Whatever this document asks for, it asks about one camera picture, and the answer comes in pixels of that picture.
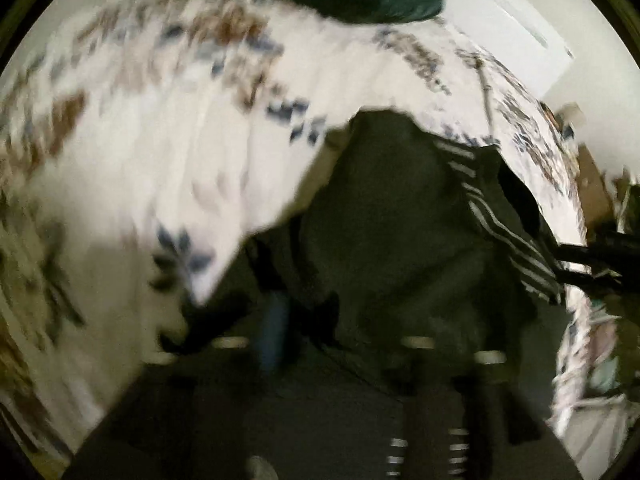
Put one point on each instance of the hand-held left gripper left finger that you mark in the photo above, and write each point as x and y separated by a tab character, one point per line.
274	332

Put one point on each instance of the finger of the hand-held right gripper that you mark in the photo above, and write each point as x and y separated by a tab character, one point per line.
590	255
592	279

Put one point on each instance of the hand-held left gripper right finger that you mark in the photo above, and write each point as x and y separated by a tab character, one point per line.
487	400

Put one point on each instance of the black garment with white stripes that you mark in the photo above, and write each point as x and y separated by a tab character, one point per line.
400	240

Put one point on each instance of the cardboard box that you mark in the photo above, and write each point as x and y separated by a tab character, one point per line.
597	190

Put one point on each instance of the floral bed sheet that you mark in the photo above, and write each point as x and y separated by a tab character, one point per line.
165	125

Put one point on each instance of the white bed headboard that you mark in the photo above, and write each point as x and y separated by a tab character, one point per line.
505	15

